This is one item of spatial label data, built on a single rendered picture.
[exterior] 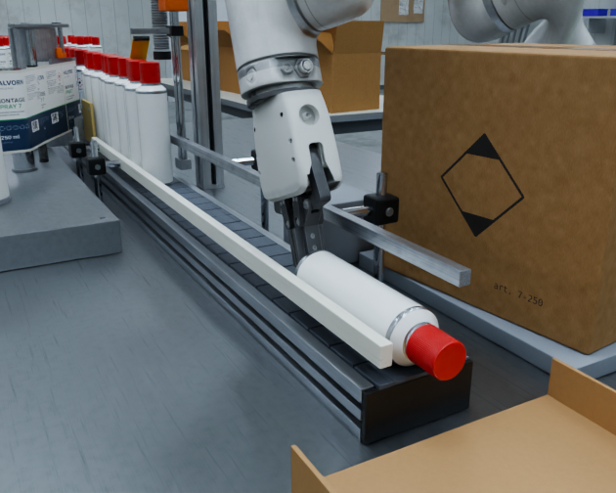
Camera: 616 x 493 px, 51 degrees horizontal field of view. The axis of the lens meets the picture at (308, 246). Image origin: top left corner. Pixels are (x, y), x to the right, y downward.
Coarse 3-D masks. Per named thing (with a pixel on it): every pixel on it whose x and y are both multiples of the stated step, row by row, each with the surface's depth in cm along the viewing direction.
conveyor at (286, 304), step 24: (120, 168) 125; (144, 192) 108; (192, 192) 108; (168, 216) 95; (216, 216) 94; (264, 240) 84; (240, 264) 75; (288, 264) 75; (264, 288) 69; (288, 312) 63; (336, 336) 58; (360, 360) 54; (384, 384) 50
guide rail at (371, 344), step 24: (168, 192) 93; (192, 216) 85; (216, 240) 78; (240, 240) 73; (264, 264) 66; (288, 288) 62; (312, 288) 60; (312, 312) 58; (336, 312) 54; (360, 336) 51; (384, 360) 49
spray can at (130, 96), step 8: (128, 64) 109; (136, 64) 109; (128, 72) 110; (136, 72) 109; (136, 80) 110; (128, 88) 110; (136, 88) 109; (128, 96) 110; (128, 104) 110; (136, 104) 110; (128, 112) 111; (136, 112) 110; (128, 120) 112; (136, 120) 111; (128, 128) 113; (136, 128) 111; (136, 136) 112; (136, 144) 112; (136, 152) 113; (136, 160) 113
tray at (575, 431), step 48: (576, 384) 54; (480, 432) 52; (528, 432) 52; (576, 432) 52; (336, 480) 47; (384, 480) 47; (432, 480) 47; (480, 480) 47; (528, 480) 47; (576, 480) 47
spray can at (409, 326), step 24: (312, 264) 62; (336, 264) 61; (336, 288) 58; (360, 288) 56; (384, 288) 55; (360, 312) 54; (384, 312) 52; (408, 312) 51; (432, 312) 52; (384, 336) 51; (408, 336) 50; (432, 336) 49; (408, 360) 51; (432, 360) 48; (456, 360) 49
